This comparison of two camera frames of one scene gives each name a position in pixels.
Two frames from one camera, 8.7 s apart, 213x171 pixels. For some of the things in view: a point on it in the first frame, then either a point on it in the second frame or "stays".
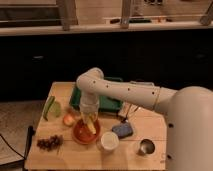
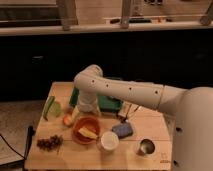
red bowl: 83,134 stays
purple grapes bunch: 50,142 stays
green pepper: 50,101 stays
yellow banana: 91,124 → 88,133
